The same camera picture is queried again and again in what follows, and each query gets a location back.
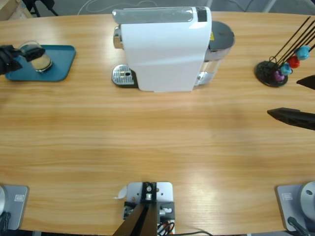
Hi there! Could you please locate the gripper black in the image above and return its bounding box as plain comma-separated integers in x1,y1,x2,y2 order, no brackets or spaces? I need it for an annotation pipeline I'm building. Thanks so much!
0,44,46,76

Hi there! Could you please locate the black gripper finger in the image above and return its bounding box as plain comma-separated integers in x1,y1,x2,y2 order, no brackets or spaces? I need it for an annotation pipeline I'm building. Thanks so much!
267,107,315,131
296,75,315,90

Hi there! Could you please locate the clear glass cup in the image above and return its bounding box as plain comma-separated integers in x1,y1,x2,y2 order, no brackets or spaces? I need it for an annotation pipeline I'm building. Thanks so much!
18,40,54,74

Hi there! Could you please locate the white capsule coffee machine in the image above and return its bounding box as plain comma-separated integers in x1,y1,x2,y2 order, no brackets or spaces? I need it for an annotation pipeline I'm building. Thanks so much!
112,6,213,93

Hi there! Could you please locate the red coffee capsule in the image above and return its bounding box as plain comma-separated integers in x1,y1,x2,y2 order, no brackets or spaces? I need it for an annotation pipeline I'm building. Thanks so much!
286,56,301,69

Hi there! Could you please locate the small blue coffee capsule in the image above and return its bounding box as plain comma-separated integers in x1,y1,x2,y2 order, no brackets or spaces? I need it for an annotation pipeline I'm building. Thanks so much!
280,63,293,76

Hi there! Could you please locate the purple coffee capsule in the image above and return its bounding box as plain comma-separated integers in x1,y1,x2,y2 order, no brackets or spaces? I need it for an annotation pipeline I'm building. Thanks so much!
273,70,286,82

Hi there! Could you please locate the large blue coffee capsule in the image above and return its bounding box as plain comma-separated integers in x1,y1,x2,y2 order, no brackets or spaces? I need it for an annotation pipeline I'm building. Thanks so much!
294,46,310,61

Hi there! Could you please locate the teal plastic tray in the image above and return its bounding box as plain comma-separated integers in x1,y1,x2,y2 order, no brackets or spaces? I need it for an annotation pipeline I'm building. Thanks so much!
4,45,77,82

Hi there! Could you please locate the black capsule holder with rods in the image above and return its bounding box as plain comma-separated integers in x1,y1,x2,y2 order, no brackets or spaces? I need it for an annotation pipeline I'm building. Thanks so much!
254,16,315,88

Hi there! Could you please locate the brown cardboard box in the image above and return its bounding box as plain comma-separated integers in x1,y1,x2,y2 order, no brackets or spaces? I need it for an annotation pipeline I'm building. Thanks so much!
0,0,32,22

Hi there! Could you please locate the clear water tank black lid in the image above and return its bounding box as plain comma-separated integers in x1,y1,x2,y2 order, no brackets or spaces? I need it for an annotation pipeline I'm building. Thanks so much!
194,21,236,87

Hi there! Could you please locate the white tape tab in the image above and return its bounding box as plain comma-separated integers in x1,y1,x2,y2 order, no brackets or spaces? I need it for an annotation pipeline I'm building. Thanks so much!
113,185,128,200

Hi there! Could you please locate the black chair frame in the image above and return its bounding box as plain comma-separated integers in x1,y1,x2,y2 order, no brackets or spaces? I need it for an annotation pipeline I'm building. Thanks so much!
21,0,60,17

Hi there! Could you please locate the white floor cable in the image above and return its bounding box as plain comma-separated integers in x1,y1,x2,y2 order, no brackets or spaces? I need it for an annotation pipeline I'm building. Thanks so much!
78,0,159,13

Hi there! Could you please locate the arm grey base plate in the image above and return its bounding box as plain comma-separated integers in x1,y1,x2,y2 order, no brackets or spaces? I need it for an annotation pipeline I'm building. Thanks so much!
275,181,315,232
0,184,30,231

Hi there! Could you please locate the black base cable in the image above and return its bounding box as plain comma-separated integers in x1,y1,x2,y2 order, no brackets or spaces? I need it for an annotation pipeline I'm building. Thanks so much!
0,211,11,231
287,216,310,236

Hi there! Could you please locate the white mount block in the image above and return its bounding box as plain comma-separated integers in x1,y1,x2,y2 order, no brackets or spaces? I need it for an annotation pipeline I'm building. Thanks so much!
123,181,176,236

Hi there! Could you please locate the black cable under mount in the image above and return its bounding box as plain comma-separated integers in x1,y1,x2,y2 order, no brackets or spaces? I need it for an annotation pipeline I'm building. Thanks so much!
172,230,212,236

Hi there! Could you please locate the dark camera post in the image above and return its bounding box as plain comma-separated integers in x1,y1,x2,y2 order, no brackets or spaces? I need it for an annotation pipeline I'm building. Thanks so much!
113,181,158,236

